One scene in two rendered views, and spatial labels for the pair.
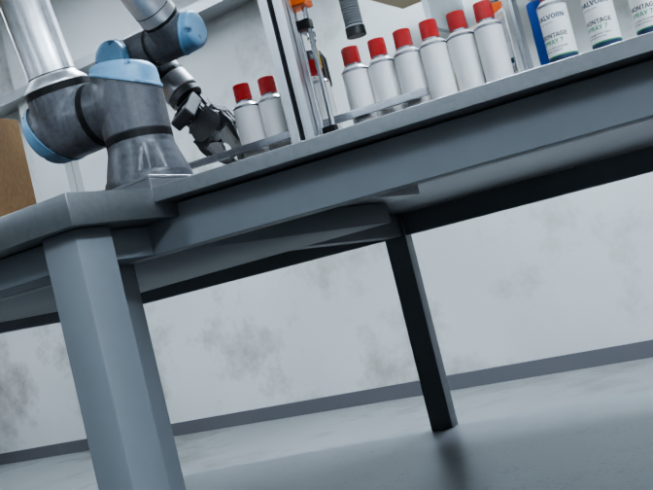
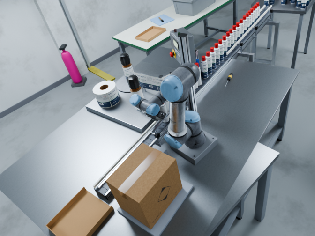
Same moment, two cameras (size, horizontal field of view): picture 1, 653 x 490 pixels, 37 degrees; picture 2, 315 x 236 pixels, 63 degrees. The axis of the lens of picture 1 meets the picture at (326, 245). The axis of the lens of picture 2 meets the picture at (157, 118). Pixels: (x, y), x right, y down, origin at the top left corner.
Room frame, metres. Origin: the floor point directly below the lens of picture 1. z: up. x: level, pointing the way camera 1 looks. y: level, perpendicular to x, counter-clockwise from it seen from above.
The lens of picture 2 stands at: (1.31, 1.43, 2.17)
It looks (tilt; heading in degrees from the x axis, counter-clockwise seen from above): 40 degrees down; 295
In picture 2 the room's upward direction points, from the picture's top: 15 degrees counter-clockwise
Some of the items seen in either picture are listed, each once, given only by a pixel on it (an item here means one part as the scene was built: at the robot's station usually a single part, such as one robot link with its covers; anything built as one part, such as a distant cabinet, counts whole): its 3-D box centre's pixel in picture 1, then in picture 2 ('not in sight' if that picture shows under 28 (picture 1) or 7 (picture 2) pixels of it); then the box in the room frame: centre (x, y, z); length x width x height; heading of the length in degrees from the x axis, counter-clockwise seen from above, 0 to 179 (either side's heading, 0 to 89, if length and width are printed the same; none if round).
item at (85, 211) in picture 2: not in sight; (80, 217); (2.20, 0.90, 0.85); 0.30 x 0.26 x 0.04; 69
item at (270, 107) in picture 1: (277, 127); (166, 106); (1.87, 0.04, 0.98); 0.05 x 0.05 x 0.20
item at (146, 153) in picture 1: (145, 163); (193, 134); (1.63, 0.27, 0.93); 0.15 x 0.15 x 0.10
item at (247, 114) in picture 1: (252, 134); (163, 110); (1.88, 0.09, 0.98); 0.05 x 0.05 x 0.20
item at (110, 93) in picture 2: not in sight; (106, 93); (2.46, -0.13, 0.95); 0.20 x 0.20 x 0.14
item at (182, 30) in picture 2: not in sight; (182, 47); (1.72, -0.09, 1.38); 0.17 x 0.10 x 0.19; 124
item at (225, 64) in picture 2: not in sight; (174, 113); (1.84, -0.02, 0.85); 1.65 x 0.11 x 0.05; 69
